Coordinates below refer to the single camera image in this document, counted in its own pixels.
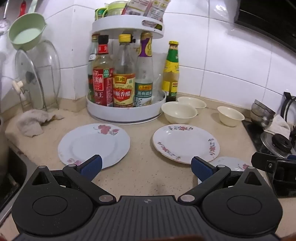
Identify white plate single red flower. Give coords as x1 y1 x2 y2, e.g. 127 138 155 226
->
58 123 130 169

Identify white plate floral rim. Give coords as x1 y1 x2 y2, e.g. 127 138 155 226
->
152 124 220 165

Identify cream bowl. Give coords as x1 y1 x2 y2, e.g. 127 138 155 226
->
161 101 198 124
177 96 207 109
217 106 245 127

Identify cream bowl front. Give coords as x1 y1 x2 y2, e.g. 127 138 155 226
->
161 101 198 124

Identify cream bowl back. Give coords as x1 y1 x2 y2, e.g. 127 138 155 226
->
177 96 207 109

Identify stacked steel bowls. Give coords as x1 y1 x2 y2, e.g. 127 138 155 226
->
250 99 275 129

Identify black gas stove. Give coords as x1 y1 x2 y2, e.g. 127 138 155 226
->
242 120 275 156

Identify white cloth on stove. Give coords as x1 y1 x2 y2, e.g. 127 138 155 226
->
264 114 290 139

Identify steel sink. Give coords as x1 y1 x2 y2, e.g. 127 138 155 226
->
1 143 37 225

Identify black burner pot support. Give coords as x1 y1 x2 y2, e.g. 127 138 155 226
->
280 92 296 121

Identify crumpled beige dish cloth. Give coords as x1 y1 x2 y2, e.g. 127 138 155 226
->
16 109 64 138

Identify green yellow sesame oil bottle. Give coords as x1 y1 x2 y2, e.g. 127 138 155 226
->
162 41 180 102

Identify red label soy sauce bottle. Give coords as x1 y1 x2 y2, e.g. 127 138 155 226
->
92 35 113 107

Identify green label fish sauce bottle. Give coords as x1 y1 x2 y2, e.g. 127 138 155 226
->
135 32 154 107

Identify yellow label vinegar bottle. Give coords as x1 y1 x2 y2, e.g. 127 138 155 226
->
113 34 135 108

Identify glass pot lid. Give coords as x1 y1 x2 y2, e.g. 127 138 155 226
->
14 39 61 110

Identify clear plastic bag in rack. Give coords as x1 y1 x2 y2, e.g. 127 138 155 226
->
152 52 166 104

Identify dark bottle behind rack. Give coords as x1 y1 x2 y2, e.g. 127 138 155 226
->
88 34 98 102

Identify white two-tier turntable rack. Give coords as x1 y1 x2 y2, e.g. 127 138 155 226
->
86 15 166 125

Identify green plastic ladle bowl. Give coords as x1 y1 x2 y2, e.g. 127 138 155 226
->
8 13 47 51

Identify green jar on rack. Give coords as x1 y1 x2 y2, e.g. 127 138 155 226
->
95 1 127 20

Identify seasoning packets on rack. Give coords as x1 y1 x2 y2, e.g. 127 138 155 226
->
122 0 171 21

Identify wire lid rack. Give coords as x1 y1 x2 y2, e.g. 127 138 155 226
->
12 79 60 111

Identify red handled utensil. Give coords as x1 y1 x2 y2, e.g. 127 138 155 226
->
18 0 27 17

